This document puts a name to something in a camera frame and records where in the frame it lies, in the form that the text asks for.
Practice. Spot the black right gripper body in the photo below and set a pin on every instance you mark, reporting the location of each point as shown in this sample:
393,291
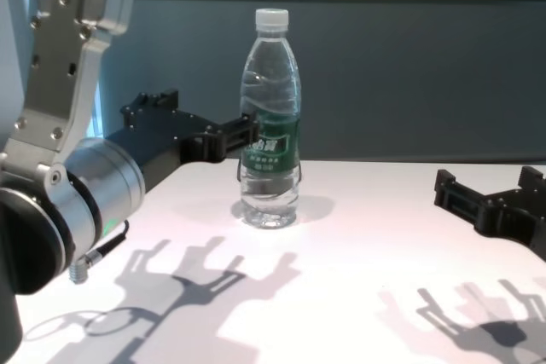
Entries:
516,215

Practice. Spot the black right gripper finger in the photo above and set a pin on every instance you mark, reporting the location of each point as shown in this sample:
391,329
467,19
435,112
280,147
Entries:
533,180
456,202

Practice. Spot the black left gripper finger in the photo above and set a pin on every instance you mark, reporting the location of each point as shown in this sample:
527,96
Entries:
234,131
153,102

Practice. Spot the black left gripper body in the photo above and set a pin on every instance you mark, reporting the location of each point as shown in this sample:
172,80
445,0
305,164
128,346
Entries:
162,142

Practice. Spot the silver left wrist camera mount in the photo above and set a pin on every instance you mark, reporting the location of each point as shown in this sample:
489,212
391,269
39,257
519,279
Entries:
64,61

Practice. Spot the clear water bottle green label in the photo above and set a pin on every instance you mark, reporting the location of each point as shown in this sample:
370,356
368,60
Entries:
271,146

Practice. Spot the grey window frame glass strip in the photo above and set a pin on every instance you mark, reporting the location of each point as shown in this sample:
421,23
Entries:
96,112

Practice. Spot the left robot arm silver black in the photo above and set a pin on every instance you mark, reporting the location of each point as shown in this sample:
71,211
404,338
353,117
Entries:
98,180

